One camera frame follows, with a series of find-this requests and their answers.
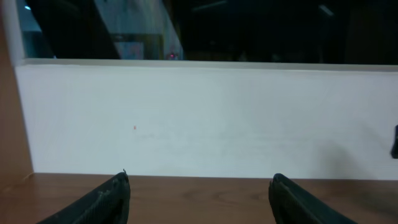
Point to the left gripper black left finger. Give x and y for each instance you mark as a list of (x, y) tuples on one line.
[(106, 204)]

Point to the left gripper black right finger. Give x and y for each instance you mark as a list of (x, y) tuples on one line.
[(292, 204)]

